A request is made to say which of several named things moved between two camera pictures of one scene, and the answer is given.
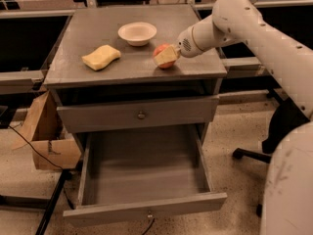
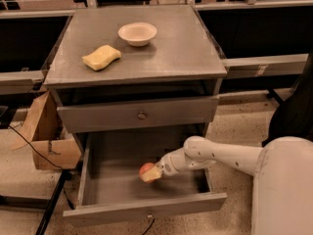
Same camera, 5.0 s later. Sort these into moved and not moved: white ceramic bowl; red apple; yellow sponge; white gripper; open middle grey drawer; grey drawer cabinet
Moved: red apple; white gripper
Not moved: open middle grey drawer; grey drawer cabinet; yellow sponge; white ceramic bowl
